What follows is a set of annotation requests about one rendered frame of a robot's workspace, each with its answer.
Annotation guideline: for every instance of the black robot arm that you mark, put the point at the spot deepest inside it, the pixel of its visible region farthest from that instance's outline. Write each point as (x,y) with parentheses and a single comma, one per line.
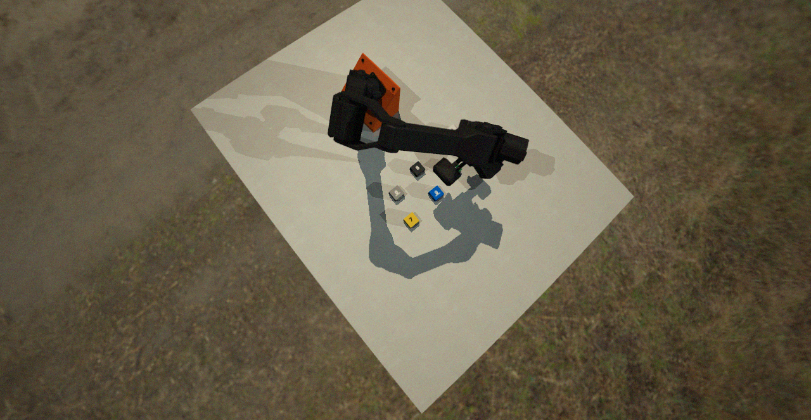
(483,146)

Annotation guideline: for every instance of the yellow block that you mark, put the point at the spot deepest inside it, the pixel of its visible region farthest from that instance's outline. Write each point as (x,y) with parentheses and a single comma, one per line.
(411,220)

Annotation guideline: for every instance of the blue block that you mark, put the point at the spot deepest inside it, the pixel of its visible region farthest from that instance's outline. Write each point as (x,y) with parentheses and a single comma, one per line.
(436,193)

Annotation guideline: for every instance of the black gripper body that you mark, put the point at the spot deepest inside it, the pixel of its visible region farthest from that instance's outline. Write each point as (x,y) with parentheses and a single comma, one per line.
(447,171)

